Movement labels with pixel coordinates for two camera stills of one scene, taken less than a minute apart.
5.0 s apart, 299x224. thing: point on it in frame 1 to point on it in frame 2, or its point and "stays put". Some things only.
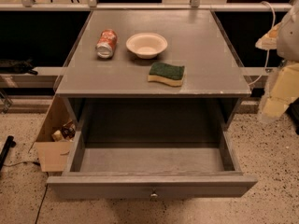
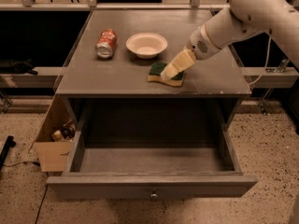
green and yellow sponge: [167, 73] stays put
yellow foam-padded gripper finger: [282, 87] to [199, 47]
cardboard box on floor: [54, 142] stays put
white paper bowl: [146, 45] stays put
